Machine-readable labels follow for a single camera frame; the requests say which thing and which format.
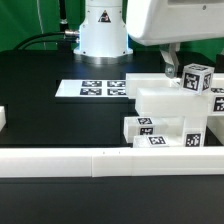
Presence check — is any black cable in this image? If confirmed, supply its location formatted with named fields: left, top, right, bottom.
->
left=13, top=29, right=81, bottom=52

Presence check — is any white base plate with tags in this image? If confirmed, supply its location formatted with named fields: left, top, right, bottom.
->
left=55, top=79, right=126, bottom=98

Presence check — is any white chair seat part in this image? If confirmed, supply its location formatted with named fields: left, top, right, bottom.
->
left=154, top=117, right=207, bottom=147

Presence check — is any white U-shaped obstacle fence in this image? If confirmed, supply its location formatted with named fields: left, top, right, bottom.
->
left=0, top=105, right=224, bottom=178

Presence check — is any white chair back frame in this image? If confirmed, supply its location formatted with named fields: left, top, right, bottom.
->
left=126, top=73, right=224, bottom=117

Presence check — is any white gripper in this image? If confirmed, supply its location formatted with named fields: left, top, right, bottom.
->
left=126, top=0, right=224, bottom=78

